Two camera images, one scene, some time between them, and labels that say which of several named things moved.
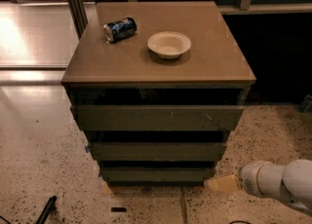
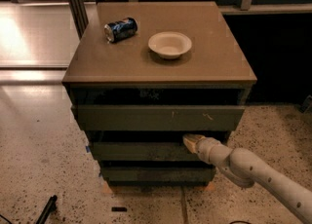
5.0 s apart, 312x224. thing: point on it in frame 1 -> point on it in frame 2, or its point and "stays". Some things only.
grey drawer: (157, 151) stays
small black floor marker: (118, 209) stays
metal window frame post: (75, 3) stays
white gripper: (250, 178) -> (207, 148)
